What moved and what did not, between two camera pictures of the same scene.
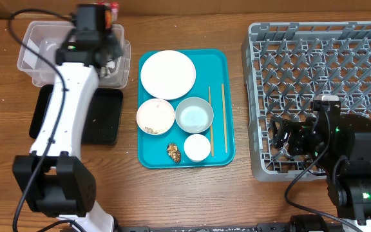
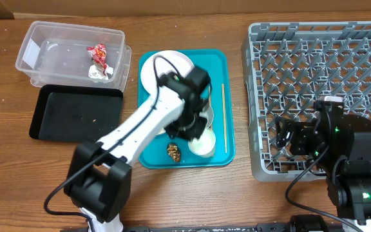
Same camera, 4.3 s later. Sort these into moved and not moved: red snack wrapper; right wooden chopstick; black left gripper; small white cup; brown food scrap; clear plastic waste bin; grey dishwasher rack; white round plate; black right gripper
Moved: black left gripper; small white cup; red snack wrapper
Not moved: white round plate; black right gripper; right wooden chopstick; grey dishwasher rack; clear plastic waste bin; brown food scrap
